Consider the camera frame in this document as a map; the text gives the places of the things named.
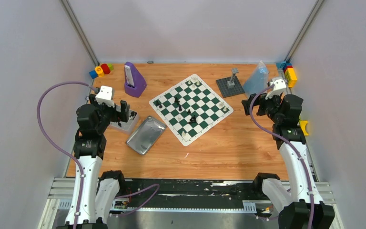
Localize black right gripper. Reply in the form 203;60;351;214
241;89;282;124

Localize silver tin lid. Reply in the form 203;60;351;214
125;116;167;155

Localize green white chess board mat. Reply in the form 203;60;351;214
149;74;234;146

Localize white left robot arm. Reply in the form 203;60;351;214
62;101;130;229

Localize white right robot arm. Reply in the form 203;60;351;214
242;93;335;229

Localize silver tin box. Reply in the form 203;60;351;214
110;109;140;134

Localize blue plastic bag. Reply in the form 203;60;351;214
243;61;269;99

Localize yellow red blue duplo bricks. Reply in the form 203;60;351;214
276;62;297;88

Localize yellow curved block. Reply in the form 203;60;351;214
299;120;309;136

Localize purple metronome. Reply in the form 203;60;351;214
124;62;147;98

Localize grey lego baseplate with tower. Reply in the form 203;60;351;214
216;67;244;98

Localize colourful toy block stack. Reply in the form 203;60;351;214
89;63;114;79

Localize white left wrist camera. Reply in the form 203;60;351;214
95;85;115;108

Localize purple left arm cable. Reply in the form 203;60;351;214
37;81;98;229

